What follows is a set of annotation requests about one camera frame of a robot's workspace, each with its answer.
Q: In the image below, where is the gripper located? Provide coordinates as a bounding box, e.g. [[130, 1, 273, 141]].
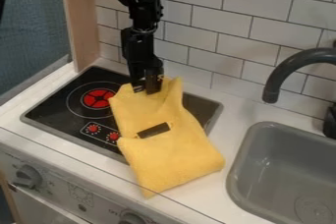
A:
[[119, 27, 166, 95]]

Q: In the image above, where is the yellow cloth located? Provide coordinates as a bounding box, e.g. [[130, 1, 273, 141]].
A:
[[107, 76, 228, 199]]

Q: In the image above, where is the toy stove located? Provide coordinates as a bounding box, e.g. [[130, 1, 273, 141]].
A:
[[20, 65, 225, 165]]

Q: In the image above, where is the tap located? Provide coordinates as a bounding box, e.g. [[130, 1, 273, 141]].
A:
[[260, 40, 336, 140]]

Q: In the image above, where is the toy sink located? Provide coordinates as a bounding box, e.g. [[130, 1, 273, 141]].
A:
[[224, 121, 336, 224]]

